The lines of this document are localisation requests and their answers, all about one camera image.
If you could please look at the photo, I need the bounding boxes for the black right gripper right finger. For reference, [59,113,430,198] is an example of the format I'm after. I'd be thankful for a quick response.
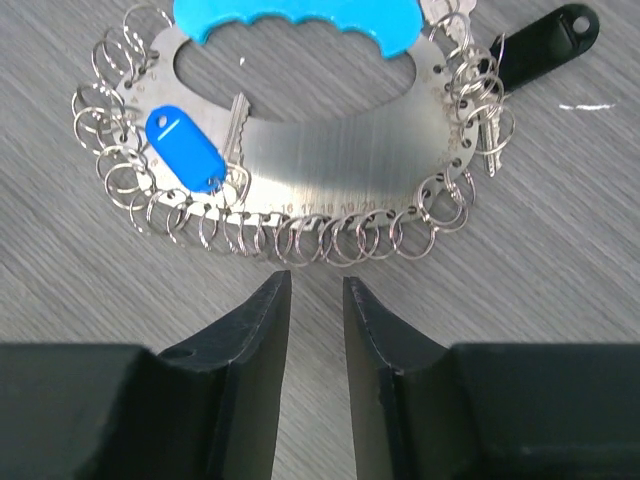
[343,277,453,479]

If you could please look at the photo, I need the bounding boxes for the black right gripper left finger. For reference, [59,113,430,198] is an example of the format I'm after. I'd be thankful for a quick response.
[159,270,292,479]

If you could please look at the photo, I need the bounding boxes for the steel key organizer blue handle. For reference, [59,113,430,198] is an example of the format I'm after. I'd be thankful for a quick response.
[71,0,516,268]

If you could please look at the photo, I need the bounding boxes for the silver keys by black tag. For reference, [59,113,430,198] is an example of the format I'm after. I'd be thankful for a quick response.
[420,1,515,177]

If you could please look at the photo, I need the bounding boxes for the silver key under blue tag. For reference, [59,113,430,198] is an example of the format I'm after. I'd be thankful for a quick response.
[222,92,251,164]

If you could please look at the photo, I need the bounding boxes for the blue key tag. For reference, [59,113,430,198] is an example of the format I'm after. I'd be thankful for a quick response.
[145,105,227,193]

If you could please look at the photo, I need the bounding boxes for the black key tag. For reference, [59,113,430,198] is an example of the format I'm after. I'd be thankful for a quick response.
[489,3,600,93]

